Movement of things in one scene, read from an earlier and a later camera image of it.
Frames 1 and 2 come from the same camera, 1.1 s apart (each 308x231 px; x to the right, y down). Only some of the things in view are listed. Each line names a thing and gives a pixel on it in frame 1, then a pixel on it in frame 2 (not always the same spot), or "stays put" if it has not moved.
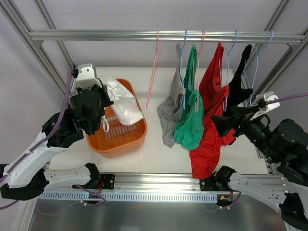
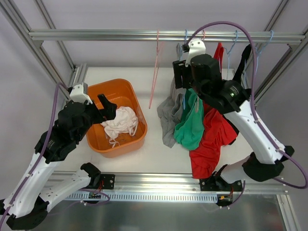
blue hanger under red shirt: x=228 y=52 stays put
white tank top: x=125 y=107 → x=125 y=121
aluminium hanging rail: x=172 y=35 stays put
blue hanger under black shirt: x=255 y=70 stays put
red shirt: x=207 y=162 stays put
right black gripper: x=239 y=122 → x=181 y=74
